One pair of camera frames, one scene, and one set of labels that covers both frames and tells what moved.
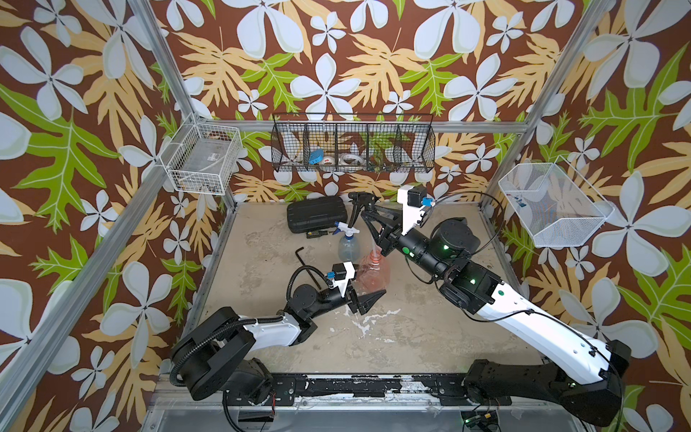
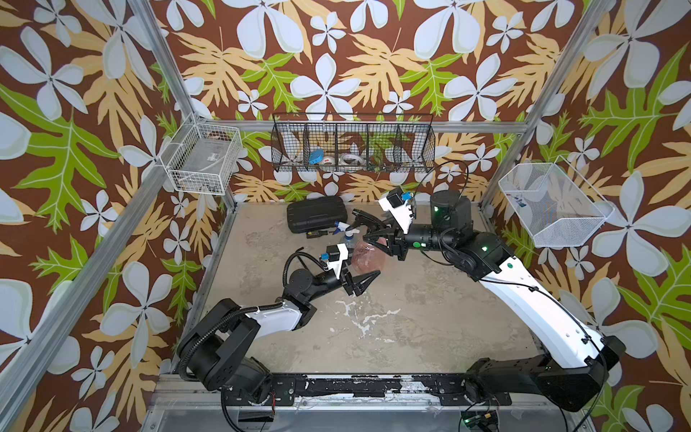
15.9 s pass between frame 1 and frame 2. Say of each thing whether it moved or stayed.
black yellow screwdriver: stayed
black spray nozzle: moved
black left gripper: moved
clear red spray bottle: moved
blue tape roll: stayed
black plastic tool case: stayed
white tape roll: stayed
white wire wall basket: stayed
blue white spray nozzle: stayed
